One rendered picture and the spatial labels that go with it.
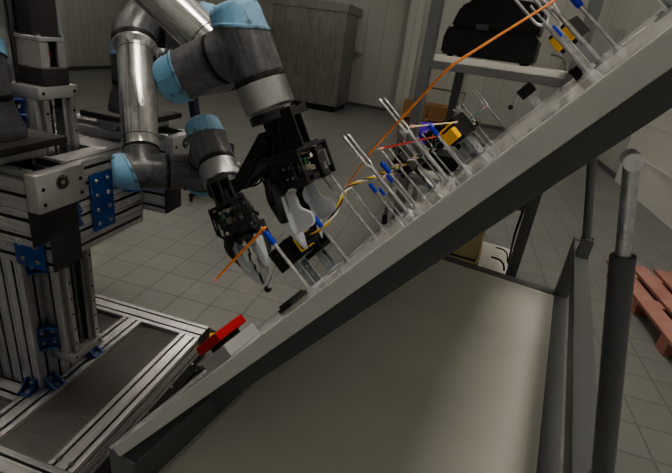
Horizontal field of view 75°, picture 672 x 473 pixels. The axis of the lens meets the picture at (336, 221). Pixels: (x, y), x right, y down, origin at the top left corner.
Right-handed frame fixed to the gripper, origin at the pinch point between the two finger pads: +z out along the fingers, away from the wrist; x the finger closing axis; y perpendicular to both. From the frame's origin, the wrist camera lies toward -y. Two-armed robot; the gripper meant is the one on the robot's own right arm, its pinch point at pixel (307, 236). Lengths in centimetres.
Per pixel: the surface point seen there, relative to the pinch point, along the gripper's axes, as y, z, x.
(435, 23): -8, -33, 98
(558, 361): 18, 58, 50
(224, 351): 3.5, 5.1, -23.6
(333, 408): -11.3, 36.7, 1.4
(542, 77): 18, -7, 101
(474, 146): 20.5, -3.6, 25.5
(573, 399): 30.1, 36.8, 12.2
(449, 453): 8.4, 47.3, 6.2
